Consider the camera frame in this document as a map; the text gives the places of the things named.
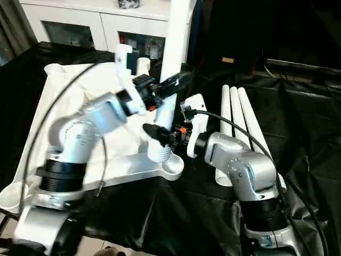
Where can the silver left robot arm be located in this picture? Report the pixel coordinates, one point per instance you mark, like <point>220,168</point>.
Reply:
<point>80,133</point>

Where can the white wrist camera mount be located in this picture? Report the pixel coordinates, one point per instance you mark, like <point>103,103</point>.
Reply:
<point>125,69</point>
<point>197,106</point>

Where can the black case with yellow label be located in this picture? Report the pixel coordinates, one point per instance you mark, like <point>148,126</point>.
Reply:
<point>231,32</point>

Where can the white cabinet with glass doors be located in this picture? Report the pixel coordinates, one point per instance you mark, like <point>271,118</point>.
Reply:
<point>106,24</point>

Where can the dark crumpled bag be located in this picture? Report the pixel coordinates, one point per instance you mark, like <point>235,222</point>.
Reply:
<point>129,4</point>

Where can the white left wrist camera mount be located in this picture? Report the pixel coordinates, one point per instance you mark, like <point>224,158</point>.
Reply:
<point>125,69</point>

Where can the white plastic table leg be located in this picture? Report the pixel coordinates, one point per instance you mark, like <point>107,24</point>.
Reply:
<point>237,112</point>
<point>175,40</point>
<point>225,112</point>
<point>250,117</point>

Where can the black long bar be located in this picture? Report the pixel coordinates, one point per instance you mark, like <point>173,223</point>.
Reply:
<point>298,66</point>

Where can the blue upright panel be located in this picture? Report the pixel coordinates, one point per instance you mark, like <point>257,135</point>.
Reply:
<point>194,48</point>

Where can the black plastic mat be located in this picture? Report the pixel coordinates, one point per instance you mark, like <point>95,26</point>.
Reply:
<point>186,213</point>

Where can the grey curtain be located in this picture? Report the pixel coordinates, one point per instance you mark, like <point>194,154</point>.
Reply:
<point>13,32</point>

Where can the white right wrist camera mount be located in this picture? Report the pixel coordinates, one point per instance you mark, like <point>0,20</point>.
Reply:
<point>197,106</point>

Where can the white plastic table top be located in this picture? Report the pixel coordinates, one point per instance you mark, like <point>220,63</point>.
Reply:
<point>128,165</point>

